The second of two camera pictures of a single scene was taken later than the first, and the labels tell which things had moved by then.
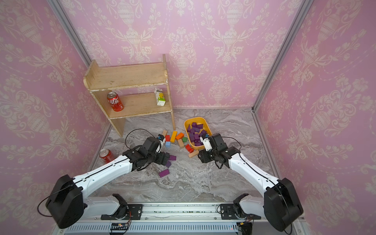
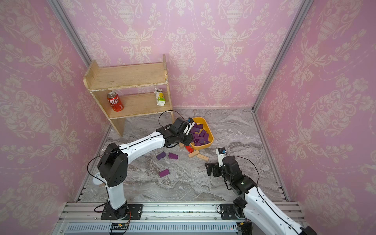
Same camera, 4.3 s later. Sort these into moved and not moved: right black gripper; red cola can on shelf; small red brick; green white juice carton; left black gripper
Moved: right black gripper; left black gripper
Not moved: red cola can on shelf; green white juice carton; small red brick
